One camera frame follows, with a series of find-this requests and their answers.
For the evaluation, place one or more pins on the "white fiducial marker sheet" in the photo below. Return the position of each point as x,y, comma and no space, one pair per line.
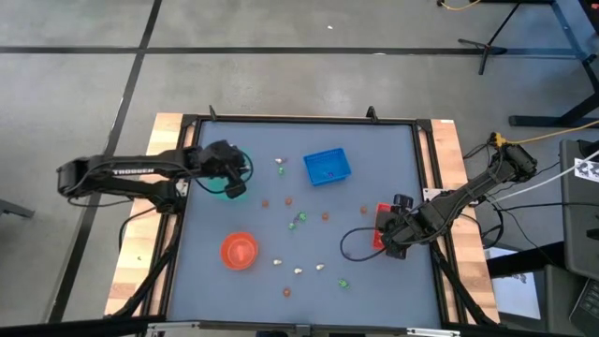
587,169

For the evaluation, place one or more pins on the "dark grey equipment case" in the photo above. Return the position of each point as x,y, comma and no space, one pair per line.
578,234

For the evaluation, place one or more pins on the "white floor sheet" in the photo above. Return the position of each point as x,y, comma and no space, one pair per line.
515,299

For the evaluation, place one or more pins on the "black floor stand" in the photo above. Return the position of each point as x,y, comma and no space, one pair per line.
486,48

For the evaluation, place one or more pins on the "black desk foot bar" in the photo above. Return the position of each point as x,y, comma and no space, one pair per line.
524,259

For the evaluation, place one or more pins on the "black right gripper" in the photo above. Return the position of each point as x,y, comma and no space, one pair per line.
407,227

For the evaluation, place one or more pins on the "orange round plastic bowl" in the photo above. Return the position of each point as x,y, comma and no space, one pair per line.
229,243

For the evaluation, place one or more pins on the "black metal table frame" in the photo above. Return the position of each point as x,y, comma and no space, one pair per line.
304,119

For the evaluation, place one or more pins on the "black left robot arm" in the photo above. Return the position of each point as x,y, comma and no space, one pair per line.
93,171

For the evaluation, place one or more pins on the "grey stand foot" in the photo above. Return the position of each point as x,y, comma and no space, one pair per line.
14,208

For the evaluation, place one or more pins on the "black keyboard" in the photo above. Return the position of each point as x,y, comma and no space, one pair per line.
588,306

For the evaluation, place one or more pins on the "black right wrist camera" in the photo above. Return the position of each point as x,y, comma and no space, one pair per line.
387,221

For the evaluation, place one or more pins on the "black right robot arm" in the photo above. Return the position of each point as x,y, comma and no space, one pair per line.
468,194

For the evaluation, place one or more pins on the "black desk frame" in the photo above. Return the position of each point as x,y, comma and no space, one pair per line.
543,121

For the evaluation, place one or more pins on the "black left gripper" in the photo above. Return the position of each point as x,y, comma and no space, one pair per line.
217,161

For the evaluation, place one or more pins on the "teal plastic basket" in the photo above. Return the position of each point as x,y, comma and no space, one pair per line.
216,195

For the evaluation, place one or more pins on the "blue plastic basket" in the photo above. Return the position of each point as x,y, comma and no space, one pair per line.
318,161

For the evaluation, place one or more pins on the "grey table-level camera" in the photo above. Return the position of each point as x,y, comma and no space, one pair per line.
302,330

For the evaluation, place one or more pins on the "silver metal bracket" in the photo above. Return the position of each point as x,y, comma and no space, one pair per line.
173,325
433,332

